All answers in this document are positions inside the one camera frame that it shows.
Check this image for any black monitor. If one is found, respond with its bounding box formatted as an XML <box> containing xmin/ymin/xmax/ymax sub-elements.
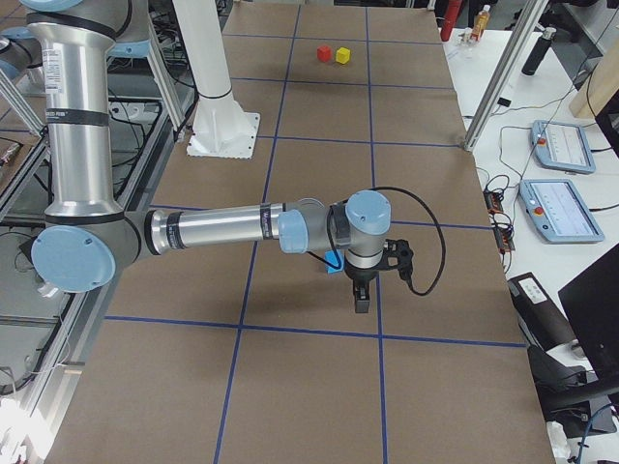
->
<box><xmin>559</xmin><ymin>246</ymin><xmax>618</xmax><ymax>377</ymax></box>

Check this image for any aluminium frame post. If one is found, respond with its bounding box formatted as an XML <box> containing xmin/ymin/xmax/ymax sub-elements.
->
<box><xmin>462</xmin><ymin>0</ymin><xmax>548</xmax><ymax>152</ymax></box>

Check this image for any black water bottle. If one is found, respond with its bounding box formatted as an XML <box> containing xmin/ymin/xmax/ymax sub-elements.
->
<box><xmin>521</xmin><ymin>26</ymin><xmax>556</xmax><ymax>76</ymax></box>

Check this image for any far teach pendant tablet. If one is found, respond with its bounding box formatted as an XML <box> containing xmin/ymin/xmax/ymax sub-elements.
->
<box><xmin>531</xmin><ymin>120</ymin><xmax>596</xmax><ymax>174</ymax></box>

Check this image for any teach pendant tablet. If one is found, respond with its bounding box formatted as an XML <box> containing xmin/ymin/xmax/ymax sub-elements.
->
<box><xmin>518</xmin><ymin>179</ymin><xmax>604</xmax><ymax>245</ymax></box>
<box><xmin>531</xmin><ymin>120</ymin><xmax>596</xmax><ymax>174</ymax></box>

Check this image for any near teach pendant tablet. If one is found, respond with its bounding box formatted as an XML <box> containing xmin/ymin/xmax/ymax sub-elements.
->
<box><xmin>518</xmin><ymin>179</ymin><xmax>604</xmax><ymax>245</ymax></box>

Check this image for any red fire extinguisher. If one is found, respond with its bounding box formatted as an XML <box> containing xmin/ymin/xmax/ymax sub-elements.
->
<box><xmin>440</xmin><ymin>0</ymin><xmax>461</xmax><ymax>42</ymax></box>

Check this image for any blue cube block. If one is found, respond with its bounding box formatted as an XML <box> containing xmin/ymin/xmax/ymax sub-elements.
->
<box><xmin>324</xmin><ymin>249</ymin><xmax>344</xmax><ymax>275</ymax></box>

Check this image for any yellow cube block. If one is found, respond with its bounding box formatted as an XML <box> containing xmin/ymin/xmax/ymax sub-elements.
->
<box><xmin>335</xmin><ymin>46</ymin><xmax>351</xmax><ymax>65</ymax></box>

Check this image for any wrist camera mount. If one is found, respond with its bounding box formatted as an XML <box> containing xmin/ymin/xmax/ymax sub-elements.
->
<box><xmin>380</xmin><ymin>239</ymin><xmax>414</xmax><ymax>286</ymax></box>

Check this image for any black box with label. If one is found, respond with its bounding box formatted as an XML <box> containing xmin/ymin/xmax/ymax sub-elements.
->
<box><xmin>507</xmin><ymin>273</ymin><xmax>576</xmax><ymax>351</ymax></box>

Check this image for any red cube block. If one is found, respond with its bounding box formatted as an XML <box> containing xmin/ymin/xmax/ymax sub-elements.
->
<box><xmin>316</xmin><ymin>44</ymin><xmax>332</xmax><ymax>63</ymax></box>

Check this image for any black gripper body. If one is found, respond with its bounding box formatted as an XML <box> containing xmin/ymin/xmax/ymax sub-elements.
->
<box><xmin>344</xmin><ymin>263</ymin><xmax>381</xmax><ymax>289</ymax></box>

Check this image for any white pedestal column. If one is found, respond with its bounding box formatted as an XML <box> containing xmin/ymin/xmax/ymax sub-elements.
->
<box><xmin>173</xmin><ymin>0</ymin><xmax>260</xmax><ymax>160</ymax></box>

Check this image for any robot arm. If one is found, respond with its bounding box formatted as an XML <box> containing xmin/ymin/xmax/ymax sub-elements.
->
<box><xmin>26</xmin><ymin>1</ymin><xmax>391</xmax><ymax>313</ymax></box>

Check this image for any orange drink bottle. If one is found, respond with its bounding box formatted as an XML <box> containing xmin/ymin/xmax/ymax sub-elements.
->
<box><xmin>470</xmin><ymin>4</ymin><xmax>490</xmax><ymax>42</ymax></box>

